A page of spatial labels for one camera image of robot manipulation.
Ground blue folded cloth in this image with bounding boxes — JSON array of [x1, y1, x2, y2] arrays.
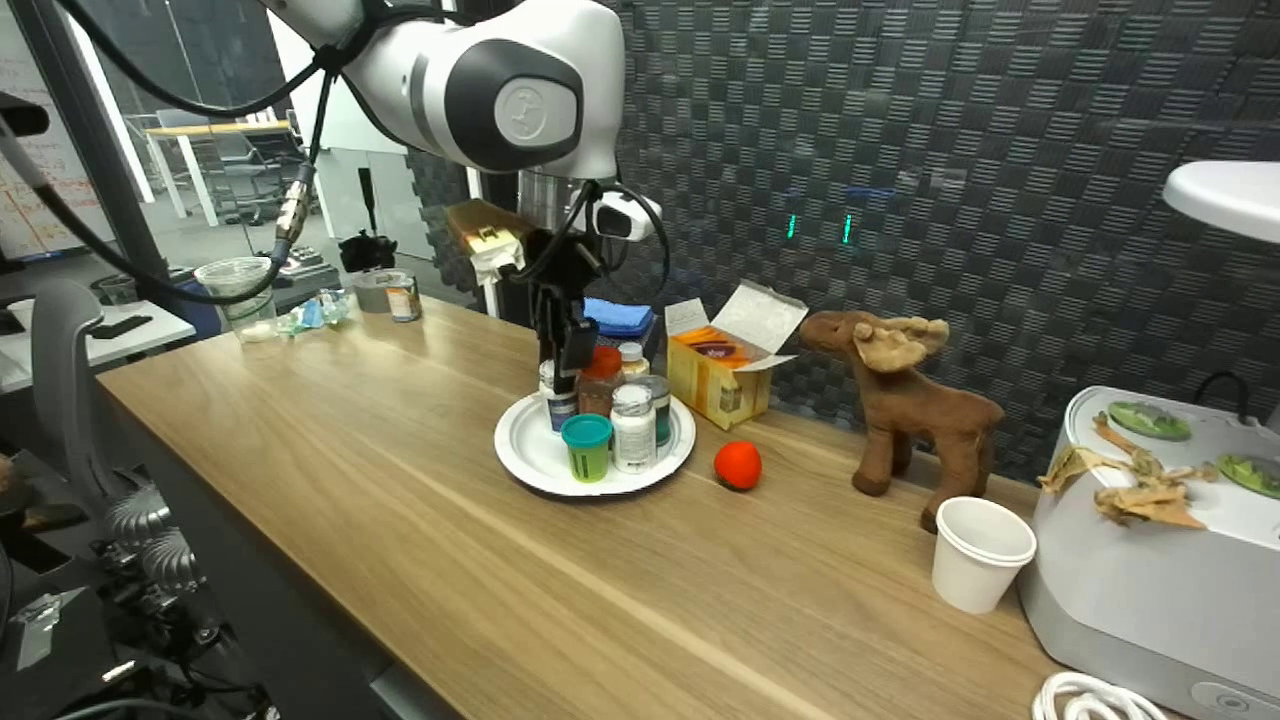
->
[[579, 292, 660, 342]]

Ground white round disc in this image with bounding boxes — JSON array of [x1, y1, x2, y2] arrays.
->
[[1156, 156, 1280, 247]]

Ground green tub teal lid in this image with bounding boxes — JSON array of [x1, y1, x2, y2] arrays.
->
[[562, 413, 619, 483]]

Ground clear pill bottle white cap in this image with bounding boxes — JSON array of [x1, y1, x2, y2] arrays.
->
[[609, 380, 660, 473]]

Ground spice jar orange lid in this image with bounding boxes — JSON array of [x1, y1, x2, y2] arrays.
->
[[579, 339, 628, 419]]

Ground grey curved stand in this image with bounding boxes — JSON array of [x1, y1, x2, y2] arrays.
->
[[33, 275, 103, 502]]

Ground open yellow cardboard box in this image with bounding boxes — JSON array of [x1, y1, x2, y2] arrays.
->
[[660, 275, 811, 432]]

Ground brown moose plush toy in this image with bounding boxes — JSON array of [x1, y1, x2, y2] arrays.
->
[[795, 309, 1010, 534]]

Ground dark metal pole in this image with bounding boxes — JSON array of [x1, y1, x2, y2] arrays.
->
[[11, 0, 206, 315]]

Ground clear plastic tub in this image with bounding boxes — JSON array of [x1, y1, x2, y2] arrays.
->
[[193, 250, 282, 331]]

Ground clear plastic bottle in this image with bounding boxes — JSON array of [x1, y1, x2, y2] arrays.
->
[[242, 287, 360, 342]]

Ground grey white appliance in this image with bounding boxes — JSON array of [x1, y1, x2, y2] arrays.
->
[[1016, 380, 1280, 720]]

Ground grey fabric box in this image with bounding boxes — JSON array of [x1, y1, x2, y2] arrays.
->
[[593, 326, 660, 384]]

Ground green round disc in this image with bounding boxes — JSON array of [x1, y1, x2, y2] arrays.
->
[[1100, 394, 1194, 443], [1211, 447, 1280, 499]]

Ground orange ball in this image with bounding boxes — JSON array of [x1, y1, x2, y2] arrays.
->
[[710, 435, 770, 496]]

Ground white paper cup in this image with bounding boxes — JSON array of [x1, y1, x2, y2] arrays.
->
[[929, 490, 1041, 615]]

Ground grey lidded glass jar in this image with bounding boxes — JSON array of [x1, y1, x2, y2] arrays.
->
[[649, 374, 677, 450]]

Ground white coiled cable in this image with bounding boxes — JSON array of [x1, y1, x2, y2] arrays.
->
[[1030, 663, 1177, 720]]

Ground small yellow-label vitamin bottle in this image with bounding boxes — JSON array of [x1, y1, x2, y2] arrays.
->
[[618, 339, 656, 389]]

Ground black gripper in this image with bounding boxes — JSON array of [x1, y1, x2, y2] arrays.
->
[[525, 227, 609, 399]]

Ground small glass jar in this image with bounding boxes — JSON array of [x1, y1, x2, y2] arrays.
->
[[377, 267, 425, 323]]

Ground white round plate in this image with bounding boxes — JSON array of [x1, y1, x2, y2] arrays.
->
[[490, 384, 700, 502]]

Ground black desk stand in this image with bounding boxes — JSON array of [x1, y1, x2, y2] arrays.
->
[[338, 163, 399, 275]]

